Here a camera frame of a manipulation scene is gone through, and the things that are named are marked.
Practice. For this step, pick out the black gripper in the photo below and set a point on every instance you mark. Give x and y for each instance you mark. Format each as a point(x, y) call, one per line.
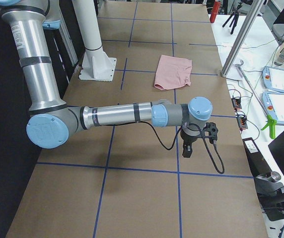
point(187, 139)

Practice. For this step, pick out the pink Snoopy t-shirt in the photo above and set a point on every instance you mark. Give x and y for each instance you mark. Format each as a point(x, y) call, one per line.
point(172, 73)

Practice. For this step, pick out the lower orange connector board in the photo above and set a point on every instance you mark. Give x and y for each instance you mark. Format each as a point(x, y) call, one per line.
point(242, 122)

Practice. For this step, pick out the black desk clamp stand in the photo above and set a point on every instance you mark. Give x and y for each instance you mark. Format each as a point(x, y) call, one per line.
point(270, 193)

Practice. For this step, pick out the lower blue teach pendant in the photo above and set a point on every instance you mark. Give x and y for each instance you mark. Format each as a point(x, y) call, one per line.
point(274, 104)

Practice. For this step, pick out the blue teach pendant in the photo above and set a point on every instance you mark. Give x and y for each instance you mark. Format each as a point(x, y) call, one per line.
point(273, 78)
point(274, 104)

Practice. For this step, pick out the metal grabber rod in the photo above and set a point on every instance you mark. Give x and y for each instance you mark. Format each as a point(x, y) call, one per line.
point(241, 71)

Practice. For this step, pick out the upper blue teach pendant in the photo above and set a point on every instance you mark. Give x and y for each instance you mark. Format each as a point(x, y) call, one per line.
point(273, 78)

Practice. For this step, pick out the red cylinder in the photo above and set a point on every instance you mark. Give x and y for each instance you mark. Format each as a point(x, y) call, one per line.
point(214, 11)

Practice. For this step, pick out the black tripod legs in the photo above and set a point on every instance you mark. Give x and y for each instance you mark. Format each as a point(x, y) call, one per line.
point(231, 18)

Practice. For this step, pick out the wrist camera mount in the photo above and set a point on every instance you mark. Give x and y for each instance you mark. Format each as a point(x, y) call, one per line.
point(210, 131)

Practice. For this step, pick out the green plastic grabber handle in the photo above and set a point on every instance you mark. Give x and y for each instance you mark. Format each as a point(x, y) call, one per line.
point(271, 125)

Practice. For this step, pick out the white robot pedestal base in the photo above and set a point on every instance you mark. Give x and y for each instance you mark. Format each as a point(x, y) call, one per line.
point(96, 65)

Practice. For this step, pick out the aluminium frame post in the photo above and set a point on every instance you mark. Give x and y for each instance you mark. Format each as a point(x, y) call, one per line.
point(255, 8)

